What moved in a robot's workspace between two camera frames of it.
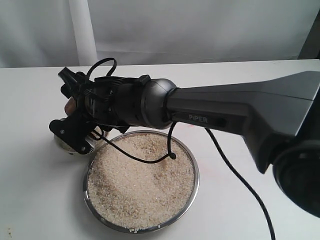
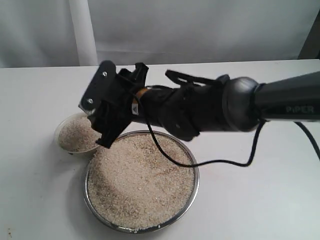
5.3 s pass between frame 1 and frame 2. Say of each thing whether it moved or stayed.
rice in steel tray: stayed
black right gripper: moved
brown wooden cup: moved
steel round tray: stayed
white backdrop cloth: stayed
